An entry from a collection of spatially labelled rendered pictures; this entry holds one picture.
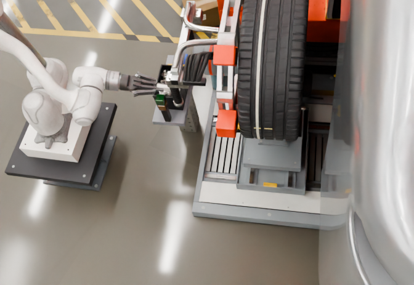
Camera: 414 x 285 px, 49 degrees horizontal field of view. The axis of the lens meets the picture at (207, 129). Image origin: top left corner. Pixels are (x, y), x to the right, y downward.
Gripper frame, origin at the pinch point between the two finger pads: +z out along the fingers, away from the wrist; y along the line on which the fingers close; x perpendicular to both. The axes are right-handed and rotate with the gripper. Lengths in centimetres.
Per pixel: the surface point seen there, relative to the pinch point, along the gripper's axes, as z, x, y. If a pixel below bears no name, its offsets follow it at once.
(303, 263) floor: 81, 51, -62
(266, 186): 59, 39, -27
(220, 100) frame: 22.2, -31.8, -23.1
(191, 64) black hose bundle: 9.8, -36.7, -12.2
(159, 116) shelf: -1.0, 26.5, -0.2
